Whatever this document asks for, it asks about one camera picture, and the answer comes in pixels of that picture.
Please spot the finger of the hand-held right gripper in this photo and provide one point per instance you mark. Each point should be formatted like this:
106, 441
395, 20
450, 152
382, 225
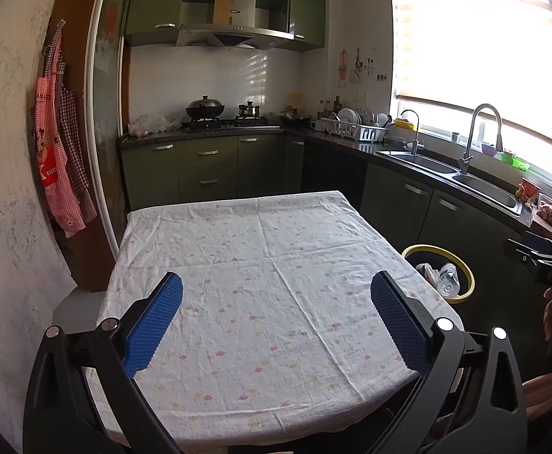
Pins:
547, 245
521, 250

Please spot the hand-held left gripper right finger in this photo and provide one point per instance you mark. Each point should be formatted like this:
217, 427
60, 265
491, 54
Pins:
398, 326

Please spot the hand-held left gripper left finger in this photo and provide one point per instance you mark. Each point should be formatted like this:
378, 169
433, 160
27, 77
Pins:
155, 321

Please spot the white plastic wrapper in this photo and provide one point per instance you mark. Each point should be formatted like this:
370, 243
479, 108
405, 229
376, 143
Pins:
427, 274

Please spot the clear plastic bottle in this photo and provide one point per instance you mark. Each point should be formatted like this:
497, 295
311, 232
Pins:
447, 280

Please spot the yellow rimmed trash bin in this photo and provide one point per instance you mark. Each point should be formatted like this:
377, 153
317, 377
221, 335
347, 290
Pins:
439, 248

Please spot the person's right hand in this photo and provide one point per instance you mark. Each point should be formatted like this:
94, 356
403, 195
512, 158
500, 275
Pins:
551, 314

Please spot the brown pink lumpy item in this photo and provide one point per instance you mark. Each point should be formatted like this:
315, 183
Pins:
548, 210

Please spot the green plastic basket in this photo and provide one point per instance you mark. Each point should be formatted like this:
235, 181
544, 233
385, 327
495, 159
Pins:
514, 161

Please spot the pale purple bowl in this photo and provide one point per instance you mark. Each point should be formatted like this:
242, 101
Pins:
488, 150

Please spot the white floral tablecloth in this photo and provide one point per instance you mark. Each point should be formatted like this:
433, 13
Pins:
266, 293

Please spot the tall steel faucet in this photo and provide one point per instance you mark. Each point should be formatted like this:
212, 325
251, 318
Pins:
467, 146

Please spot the dark base cabinet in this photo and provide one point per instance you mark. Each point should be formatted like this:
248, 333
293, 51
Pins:
398, 203

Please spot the steel double sink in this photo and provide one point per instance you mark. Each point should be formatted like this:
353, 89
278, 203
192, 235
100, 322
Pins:
427, 163

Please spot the kitchen window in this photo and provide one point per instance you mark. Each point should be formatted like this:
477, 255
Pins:
484, 118

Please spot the small steel faucet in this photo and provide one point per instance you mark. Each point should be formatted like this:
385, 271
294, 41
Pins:
416, 137

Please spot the green base cabinet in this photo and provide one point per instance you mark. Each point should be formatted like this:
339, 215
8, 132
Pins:
205, 170

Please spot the yellow container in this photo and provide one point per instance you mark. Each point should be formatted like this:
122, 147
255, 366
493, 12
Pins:
404, 124

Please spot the red checkered apron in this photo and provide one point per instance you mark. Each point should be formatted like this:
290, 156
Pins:
56, 165

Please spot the dark checkered apron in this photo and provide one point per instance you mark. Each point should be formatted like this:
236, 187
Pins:
75, 151

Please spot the black kitchen countertop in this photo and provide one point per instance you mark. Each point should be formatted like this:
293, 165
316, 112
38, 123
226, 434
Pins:
346, 141

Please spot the clear plastic bag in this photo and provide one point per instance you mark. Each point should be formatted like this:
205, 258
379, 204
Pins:
155, 125

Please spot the white dish rack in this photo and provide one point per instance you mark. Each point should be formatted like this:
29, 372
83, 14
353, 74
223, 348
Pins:
356, 133

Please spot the black gas stove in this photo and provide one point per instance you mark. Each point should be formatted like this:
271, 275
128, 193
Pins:
231, 124

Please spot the row of white plates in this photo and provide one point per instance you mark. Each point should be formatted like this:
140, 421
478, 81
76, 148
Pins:
351, 116

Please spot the white mug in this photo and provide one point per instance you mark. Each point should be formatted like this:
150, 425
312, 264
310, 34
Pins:
317, 126

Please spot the black lidded wok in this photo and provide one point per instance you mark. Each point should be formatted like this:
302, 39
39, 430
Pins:
205, 109

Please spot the frosted glass sliding door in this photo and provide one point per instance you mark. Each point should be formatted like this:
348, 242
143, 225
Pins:
110, 104

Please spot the white roller blind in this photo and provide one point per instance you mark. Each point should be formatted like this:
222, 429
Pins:
469, 33

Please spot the black frying pan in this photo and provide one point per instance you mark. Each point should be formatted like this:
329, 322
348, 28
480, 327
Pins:
294, 119

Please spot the yellow object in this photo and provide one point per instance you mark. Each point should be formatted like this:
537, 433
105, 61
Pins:
297, 101

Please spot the steel range hood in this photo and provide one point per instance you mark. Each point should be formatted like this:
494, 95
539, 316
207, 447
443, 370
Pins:
233, 38

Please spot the white wall hanging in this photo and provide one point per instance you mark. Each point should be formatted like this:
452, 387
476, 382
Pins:
355, 68

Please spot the pink wall hanging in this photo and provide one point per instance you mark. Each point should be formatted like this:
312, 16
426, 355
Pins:
343, 68

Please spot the brown wooden door frame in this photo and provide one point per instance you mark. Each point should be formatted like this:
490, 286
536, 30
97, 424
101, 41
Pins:
75, 9

